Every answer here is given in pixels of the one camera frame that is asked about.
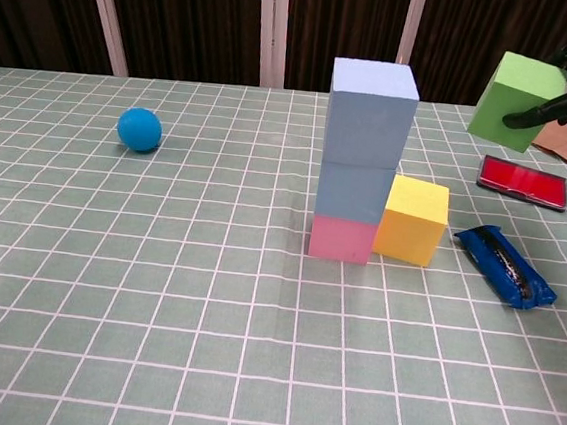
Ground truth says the pink cube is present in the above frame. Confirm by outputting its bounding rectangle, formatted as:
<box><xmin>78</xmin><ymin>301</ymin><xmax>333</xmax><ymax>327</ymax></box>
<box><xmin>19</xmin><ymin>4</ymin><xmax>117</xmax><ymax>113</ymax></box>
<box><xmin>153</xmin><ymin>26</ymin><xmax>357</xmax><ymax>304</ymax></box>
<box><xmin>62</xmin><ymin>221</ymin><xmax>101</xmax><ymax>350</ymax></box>
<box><xmin>306</xmin><ymin>213</ymin><xmax>381</xmax><ymax>267</ymax></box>

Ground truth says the green cube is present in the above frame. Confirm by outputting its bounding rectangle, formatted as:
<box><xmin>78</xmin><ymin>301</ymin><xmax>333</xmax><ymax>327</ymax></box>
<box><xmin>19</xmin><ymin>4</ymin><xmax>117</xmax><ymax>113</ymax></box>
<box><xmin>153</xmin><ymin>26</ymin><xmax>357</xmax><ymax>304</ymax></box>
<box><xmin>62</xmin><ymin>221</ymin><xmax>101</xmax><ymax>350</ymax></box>
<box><xmin>465</xmin><ymin>47</ymin><xmax>567</xmax><ymax>158</ymax></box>

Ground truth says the blue ball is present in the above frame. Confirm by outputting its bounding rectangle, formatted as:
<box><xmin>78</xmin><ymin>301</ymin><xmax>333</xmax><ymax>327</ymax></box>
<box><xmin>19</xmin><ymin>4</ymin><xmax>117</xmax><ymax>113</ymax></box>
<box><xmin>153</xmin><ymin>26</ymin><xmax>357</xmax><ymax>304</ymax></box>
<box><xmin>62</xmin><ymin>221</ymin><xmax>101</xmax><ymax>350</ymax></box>
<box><xmin>115</xmin><ymin>104</ymin><xmax>166</xmax><ymax>155</ymax></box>

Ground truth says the red flat tin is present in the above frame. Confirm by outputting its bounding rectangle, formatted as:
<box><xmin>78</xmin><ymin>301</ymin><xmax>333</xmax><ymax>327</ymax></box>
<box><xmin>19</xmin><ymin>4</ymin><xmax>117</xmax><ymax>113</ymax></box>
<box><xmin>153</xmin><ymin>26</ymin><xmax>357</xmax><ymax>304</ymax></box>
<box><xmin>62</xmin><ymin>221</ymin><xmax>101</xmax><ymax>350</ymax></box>
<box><xmin>473</xmin><ymin>153</ymin><xmax>567</xmax><ymax>215</ymax></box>

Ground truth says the light blue cube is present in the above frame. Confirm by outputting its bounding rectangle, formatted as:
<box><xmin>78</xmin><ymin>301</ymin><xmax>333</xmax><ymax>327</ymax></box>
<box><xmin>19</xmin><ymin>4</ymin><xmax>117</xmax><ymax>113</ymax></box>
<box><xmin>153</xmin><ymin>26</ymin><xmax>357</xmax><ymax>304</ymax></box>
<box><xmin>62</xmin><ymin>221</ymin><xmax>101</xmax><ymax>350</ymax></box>
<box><xmin>312</xmin><ymin>159</ymin><xmax>398</xmax><ymax>229</ymax></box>
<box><xmin>320</xmin><ymin>55</ymin><xmax>424</xmax><ymax>174</ymax></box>

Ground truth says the green checked tablecloth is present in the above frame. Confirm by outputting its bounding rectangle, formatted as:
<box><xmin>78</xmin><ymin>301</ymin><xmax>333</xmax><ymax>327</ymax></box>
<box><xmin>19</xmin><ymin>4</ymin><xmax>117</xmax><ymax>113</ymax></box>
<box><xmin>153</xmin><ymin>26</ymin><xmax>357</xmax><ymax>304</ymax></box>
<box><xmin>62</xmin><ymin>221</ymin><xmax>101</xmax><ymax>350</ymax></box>
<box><xmin>0</xmin><ymin>58</ymin><xmax>567</xmax><ymax>425</ymax></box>

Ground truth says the small blue snack wrapper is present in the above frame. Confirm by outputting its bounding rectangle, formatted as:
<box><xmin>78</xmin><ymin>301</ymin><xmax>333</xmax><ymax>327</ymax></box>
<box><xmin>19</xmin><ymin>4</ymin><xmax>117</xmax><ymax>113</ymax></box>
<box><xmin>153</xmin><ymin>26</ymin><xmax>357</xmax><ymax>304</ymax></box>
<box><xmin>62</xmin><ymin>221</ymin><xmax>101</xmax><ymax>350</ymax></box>
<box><xmin>447</xmin><ymin>221</ymin><xmax>564</xmax><ymax>314</ymax></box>

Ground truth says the yellow cube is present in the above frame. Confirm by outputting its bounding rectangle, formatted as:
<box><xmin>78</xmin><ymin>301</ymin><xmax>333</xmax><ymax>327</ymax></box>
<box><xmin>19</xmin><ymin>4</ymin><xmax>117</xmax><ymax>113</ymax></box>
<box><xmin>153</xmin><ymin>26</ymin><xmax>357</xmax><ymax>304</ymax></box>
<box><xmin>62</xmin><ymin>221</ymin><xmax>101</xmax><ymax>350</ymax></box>
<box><xmin>369</xmin><ymin>172</ymin><xmax>453</xmax><ymax>270</ymax></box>

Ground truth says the black pleated curtain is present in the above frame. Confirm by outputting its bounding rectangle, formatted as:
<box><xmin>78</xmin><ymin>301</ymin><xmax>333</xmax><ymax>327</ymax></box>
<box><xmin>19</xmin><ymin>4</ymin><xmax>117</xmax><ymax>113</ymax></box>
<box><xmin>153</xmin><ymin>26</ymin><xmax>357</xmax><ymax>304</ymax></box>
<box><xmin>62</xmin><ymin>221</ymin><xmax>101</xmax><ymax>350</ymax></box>
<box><xmin>0</xmin><ymin>0</ymin><xmax>567</xmax><ymax>123</ymax></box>

